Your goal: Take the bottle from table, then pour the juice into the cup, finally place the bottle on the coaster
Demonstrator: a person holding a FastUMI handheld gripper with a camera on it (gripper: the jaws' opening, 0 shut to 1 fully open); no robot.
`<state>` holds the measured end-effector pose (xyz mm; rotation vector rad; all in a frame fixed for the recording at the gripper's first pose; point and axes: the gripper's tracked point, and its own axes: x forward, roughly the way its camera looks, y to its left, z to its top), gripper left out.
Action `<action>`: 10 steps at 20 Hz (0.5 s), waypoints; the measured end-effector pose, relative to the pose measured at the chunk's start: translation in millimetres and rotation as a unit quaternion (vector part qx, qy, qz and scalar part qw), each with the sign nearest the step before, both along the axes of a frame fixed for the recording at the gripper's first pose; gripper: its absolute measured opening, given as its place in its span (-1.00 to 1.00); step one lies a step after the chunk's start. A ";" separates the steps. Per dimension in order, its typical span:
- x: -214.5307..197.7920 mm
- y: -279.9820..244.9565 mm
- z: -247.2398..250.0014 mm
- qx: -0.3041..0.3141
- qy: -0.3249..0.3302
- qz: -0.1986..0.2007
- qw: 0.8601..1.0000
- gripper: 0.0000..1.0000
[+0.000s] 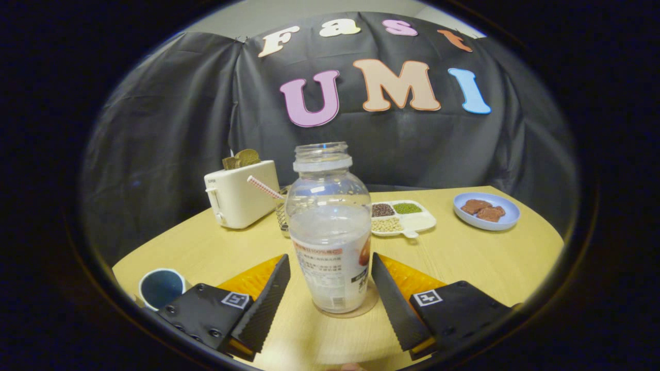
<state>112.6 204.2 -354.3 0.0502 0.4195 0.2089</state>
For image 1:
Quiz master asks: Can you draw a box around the white divided tray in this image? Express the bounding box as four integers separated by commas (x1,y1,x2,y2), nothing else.
370,200,437,239

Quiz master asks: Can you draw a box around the pile of yellow soybeans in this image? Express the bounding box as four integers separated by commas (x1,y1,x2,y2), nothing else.
371,217,403,233

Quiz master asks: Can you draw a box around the wooden table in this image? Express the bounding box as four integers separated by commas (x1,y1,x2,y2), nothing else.
112,185,565,371

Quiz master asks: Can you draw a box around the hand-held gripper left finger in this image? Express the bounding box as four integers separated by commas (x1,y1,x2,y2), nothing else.
156,254,291,362

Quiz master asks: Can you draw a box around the white and blue cup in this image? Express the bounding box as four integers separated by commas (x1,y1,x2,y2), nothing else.
138,268,187,311

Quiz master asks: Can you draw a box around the red white striped straw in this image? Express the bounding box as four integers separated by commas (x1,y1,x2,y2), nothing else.
247,175,286,200

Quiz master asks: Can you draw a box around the light blue plate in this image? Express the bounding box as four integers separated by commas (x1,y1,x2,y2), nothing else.
453,192,521,231

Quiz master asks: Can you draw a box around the clear plastic juice bottle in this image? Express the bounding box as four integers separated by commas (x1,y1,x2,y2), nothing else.
285,142,372,314

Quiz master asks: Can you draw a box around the white toaster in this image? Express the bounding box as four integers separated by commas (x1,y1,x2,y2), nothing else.
204,160,281,229

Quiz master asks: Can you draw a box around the brown meat piece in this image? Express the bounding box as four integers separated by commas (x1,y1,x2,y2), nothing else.
477,206,506,223
460,199,493,215

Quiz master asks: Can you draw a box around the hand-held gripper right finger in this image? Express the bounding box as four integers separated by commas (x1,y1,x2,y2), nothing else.
370,252,516,361

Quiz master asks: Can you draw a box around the black backdrop cloth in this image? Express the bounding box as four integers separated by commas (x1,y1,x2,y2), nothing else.
80,11,581,268

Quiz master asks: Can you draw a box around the clear drinking glass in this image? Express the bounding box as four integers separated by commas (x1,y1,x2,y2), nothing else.
275,187,290,238

